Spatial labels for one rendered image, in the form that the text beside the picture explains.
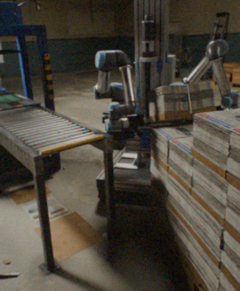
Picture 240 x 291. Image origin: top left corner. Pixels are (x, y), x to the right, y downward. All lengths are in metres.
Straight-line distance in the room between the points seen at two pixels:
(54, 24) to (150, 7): 9.00
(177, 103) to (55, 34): 9.67
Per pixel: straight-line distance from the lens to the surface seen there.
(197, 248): 1.77
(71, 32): 11.73
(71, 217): 2.62
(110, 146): 2.00
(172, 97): 2.00
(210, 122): 1.39
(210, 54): 2.28
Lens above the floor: 1.45
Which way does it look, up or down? 18 degrees down
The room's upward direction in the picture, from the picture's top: 2 degrees counter-clockwise
